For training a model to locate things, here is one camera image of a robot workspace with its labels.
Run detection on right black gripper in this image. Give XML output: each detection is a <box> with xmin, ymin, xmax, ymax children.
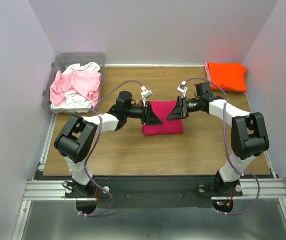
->
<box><xmin>166</xmin><ymin>95</ymin><xmax>202</xmax><ymax>121</ymax></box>

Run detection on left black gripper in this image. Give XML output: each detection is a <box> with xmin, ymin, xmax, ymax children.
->
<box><xmin>124</xmin><ymin>100</ymin><xmax>162</xmax><ymax>126</ymax></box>

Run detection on magenta t shirt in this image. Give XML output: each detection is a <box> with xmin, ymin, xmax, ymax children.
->
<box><xmin>142</xmin><ymin>100</ymin><xmax>184</xmax><ymax>137</ymax></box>

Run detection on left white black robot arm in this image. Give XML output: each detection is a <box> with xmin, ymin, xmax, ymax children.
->
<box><xmin>54</xmin><ymin>91</ymin><xmax>163</xmax><ymax>197</ymax></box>

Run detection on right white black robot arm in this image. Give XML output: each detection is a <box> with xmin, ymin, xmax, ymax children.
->
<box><xmin>167</xmin><ymin>81</ymin><xmax>269</xmax><ymax>195</ymax></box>

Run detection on folded pink t shirt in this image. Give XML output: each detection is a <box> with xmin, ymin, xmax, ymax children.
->
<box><xmin>205</xmin><ymin>62</ymin><xmax>212</xmax><ymax>83</ymax></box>

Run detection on folded orange t shirt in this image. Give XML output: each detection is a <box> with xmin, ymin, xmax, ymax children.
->
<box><xmin>209</xmin><ymin>62</ymin><xmax>247</xmax><ymax>93</ymax></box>

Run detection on white t shirt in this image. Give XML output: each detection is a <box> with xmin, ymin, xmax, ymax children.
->
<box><xmin>50</xmin><ymin>62</ymin><xmax>101</xmax><ymax>110</ymax></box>

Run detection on clear plastic bin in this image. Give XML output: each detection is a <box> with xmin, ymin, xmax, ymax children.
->
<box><xmin>42</xmin><ymin>52</ymin><xmax>106</xmax><ymax>113</ymax></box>

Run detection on small circuit board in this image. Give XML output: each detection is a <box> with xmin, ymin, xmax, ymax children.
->
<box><xmin>214</xmin><ymin>200</ymin><xmax>233</xmax><ymax>211</ymax></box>

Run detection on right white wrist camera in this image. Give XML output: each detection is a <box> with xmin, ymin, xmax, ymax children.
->
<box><xmin>177</xmin><ymin>81</ymin><xmax>188</xmax><ymax>98</ymax></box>

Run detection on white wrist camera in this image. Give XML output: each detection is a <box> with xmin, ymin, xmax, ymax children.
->
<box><xmin>141</xmin><ymin>85</ymin><xmax>153</xmax><ymax>106</ymax></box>
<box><xmin>177</xmin><ymin>81</ymin><xmax>188</xmax><ymax>98</ymax></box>

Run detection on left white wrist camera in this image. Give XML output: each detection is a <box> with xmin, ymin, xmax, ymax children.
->
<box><xmin>141</xmin><ymin>85</ymin><xmax>153</xmax><ymax>106</ymax></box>

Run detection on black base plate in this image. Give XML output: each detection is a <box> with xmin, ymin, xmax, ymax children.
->
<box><xmin>34</xmin><ymin>175</ymin><xmax>243</xmax><ymax>210</ymax></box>

